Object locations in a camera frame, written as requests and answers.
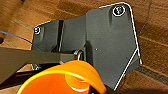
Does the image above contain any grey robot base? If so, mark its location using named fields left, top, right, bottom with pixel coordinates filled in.
left=31, top=2, right=143, bottom=91

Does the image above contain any thin blue cable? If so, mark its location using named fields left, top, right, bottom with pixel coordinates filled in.
left=0, top=29, right=34, bottom=44

